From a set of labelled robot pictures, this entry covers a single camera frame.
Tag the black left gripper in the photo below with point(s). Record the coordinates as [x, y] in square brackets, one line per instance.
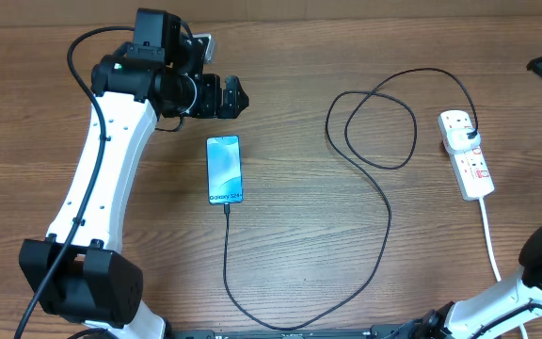
[213, 108]

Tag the blue Galaxy smartphone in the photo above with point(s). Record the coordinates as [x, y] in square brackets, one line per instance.
[224, 170]

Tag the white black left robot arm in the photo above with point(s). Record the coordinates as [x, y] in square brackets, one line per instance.
[77, 271]

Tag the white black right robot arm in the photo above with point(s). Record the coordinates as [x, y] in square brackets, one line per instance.
[510, 302]

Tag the white charger plug adapter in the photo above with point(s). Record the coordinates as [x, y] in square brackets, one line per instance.
[461, 140]

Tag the white power strip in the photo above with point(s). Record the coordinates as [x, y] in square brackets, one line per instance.
[470, 168]

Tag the brown cardboard backdrop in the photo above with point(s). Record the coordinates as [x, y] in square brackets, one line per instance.
[16, 13]

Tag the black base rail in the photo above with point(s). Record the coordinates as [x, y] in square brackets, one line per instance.
[406, 330]

